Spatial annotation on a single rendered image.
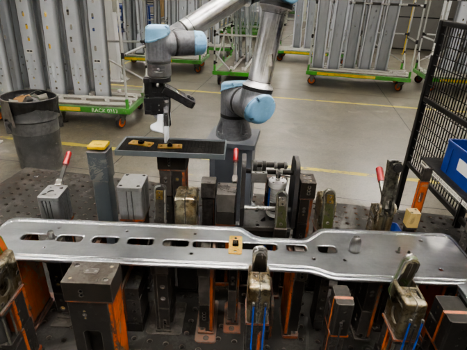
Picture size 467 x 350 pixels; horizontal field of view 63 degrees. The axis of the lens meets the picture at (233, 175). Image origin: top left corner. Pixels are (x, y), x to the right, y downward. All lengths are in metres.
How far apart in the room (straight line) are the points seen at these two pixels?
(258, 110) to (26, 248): 0.86
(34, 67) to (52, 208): 4.53
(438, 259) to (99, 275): 0.91
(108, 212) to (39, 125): 2.44
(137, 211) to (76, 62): 4.37
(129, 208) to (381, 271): 0.75
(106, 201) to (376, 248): 0.93
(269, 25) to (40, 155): 2.97
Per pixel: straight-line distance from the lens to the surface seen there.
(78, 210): 1.93
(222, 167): 1.59
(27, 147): 3.96
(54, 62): 5.61
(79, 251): 1.14
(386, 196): 1.27
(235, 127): 1.55
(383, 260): 1.16
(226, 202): 1.21
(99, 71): 5.38
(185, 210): 1.19
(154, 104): 1.26
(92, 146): 1.39
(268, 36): 1.40
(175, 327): 1.29
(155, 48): 1.22
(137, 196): 1.20
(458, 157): 1.65
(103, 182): 1.44
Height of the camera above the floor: 1.66
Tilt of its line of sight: 26 degrees down
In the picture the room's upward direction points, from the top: 2 degrees clockwise
